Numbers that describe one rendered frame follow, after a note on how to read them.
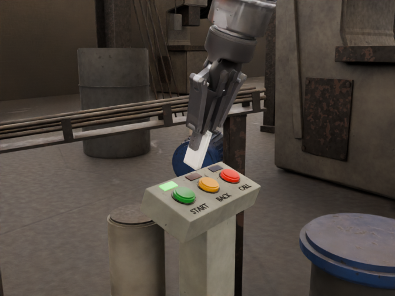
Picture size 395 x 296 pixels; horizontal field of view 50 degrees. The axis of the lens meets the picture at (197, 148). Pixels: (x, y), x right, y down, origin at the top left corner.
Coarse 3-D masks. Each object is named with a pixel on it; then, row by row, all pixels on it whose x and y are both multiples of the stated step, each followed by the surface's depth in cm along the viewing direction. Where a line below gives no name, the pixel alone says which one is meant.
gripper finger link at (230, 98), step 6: (240, 78) 70; (246, 78) 71; (234, 84) 70; (240, 84) 70; (234, 90) 70; (228, 96) 70; (234, 96) 70; (228, 102) 70; (228, 108) 71; (222, 114) 71; (222, 120) 71
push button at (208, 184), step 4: (200, 180) 81; (204, 180) 81; (208, 180) 81; (212, 180) 82; (200, 184) 80; (204, 184) 80; (208, 184) 80; (212, 184) 80; (216, 184) 81; (204, 188) 80; (208, 188) 79; (212, 188) 80; (216, 188) 80
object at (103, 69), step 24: (96, 48) 326; (120, 48) 327; (144, 48) 346; (96, 72) 329; (120, 72) 330; (144, 72) 346; (96, 96) 334; (120, 96) 334; (144, 96) 349; (144, 120) 353; (96, 144) 343; (120, 144) 342; (144, 144) 356
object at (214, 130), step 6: (234, 72) 66; (234, 78) 66; (228, 84) 66; (228, 90) 67; (222, 96) 68; (216, 102) 69; (222, 102) 68; (216, 108) 69; (222, 108) 69; (216, 114) 69; (210, 120) 70; (216, 120) 70; (210, 126) 70; (216, 126) 71; (216, 132) 70
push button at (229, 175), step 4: (224, 172) 86; (228, 172) 87; (232, 172) 87; (236, 172) 88; (224, 176) 86; (228, 176) 85; (232, 176) 86; (236, 176) 86; (228, 180) 85; (232, 180) 85; (236, 180) 86
